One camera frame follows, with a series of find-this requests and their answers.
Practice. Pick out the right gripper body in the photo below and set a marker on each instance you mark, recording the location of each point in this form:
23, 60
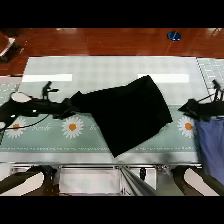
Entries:
191, 109

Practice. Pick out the black garment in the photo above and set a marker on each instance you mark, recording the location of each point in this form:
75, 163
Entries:
128, 113

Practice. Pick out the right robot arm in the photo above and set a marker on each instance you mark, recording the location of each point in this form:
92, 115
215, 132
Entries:
213, 108

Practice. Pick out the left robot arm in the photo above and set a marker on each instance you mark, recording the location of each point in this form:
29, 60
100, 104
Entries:
31, 107

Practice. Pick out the blue garment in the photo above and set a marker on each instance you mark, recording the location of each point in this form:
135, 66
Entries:
213, 146

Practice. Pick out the blue round disc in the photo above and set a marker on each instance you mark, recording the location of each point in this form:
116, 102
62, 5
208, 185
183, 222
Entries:
174, 35

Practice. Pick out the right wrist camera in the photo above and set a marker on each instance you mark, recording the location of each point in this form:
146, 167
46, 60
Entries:
217, 89

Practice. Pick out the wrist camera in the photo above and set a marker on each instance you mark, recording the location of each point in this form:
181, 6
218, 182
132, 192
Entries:
46, 89
217, 89

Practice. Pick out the silver frame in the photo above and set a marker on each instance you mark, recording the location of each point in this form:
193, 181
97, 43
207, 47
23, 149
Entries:
136, 181

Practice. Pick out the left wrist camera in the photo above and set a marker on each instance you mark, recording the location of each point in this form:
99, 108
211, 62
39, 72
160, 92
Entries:
46, 89

